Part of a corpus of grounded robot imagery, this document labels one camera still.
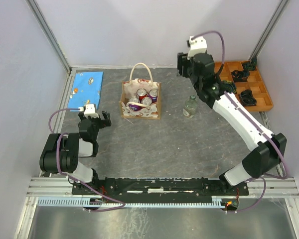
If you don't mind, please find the purple soda can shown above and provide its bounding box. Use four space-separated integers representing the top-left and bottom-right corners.
128 96 142 111
148 89 158 103

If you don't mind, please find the orange wooden divider tray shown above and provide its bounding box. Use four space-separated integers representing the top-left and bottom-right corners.
220 61 274 112

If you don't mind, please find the blue green rolled sock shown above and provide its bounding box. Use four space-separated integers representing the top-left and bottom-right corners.
223 81 237 94

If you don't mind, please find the black rolled sock lower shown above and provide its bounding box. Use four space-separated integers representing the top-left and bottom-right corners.
239 89 257 107

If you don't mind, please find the black rolled sock upper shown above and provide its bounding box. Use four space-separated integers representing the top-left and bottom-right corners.
231 70 250 82

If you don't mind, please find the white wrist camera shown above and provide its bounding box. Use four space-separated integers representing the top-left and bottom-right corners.
187 36 207 60
79 104 99 119

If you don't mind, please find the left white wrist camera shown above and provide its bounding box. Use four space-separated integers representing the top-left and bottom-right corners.
79 104 99 119

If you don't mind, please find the aluminium front frame rail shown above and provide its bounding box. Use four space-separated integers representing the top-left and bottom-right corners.
26 177 299 199

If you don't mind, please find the purple soda can back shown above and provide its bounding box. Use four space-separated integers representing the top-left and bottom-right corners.
148 89 158 103

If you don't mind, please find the black rolled sock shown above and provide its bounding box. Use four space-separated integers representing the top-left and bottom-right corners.
231 70 250 82
239 89 257 107

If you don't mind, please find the purple soda can front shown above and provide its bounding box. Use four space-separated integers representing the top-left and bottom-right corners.
128 96 142 111

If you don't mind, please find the patterned canvas tote bag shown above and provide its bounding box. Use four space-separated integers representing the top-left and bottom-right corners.
119 62 161 120

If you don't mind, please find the red soda can back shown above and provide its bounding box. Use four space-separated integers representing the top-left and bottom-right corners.
136 88 148 102

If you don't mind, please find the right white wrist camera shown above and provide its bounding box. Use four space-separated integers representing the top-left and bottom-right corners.
187 36 207 60

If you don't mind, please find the clear glass beverage bottle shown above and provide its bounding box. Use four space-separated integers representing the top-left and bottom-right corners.
183 95 197 118

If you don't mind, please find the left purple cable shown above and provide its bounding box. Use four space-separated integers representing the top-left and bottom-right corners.
48 108 127 213

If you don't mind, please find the red soda can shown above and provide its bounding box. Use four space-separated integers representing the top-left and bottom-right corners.
141 97 152 106
136 88 148 102

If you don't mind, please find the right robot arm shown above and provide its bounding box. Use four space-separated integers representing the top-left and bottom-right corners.
177 53 287 195

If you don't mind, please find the blue patterned cloth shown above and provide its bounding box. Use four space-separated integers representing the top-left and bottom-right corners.
67 71 103 108

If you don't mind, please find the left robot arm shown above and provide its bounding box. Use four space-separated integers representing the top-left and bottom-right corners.
39 111 112 194

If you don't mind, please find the blue slotted cable duct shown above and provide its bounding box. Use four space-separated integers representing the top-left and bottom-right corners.
37 196 225 209

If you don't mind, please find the red soda can front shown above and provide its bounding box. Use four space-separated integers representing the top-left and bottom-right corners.
141 97 152 106

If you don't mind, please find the dark rolled sock corner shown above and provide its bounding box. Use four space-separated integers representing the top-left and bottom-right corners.
242 56 258 71

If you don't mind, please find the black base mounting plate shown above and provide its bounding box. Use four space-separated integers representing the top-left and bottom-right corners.
71 178 249 203

